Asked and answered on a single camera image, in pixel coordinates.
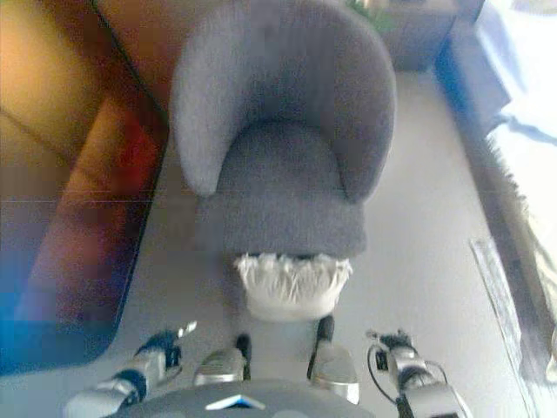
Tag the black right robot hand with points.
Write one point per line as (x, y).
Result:
(393, 339)

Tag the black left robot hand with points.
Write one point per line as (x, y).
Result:
(163, 341)

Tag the white fringed square cushion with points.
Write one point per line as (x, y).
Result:
(291, 291)

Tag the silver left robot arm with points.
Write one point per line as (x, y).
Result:
(126, 379)

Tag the silver right robot leg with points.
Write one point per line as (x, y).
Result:
(333, 361)

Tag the silver robot leg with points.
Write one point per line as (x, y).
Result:
(333, 361)
(224, 363)

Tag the silver left robot leg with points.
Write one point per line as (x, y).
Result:
(224, 363)

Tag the grey robot torso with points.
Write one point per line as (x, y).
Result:
(243, 400)

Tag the pale bedside rug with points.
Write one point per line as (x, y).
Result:
(500, 305)

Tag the glossy brown wooden wardrobe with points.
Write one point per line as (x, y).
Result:
(65, 174)

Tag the white fringed bed blanket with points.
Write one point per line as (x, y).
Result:
(539, 196)

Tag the grey upholstered tub armchair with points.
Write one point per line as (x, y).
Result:
(283, 143)

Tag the light wooden nightstand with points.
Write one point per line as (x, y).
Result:
(418, 39)

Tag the small green plant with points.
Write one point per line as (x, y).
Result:
(374, 15)

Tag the grey upholstered bed frame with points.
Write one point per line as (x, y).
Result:
(470, 96)

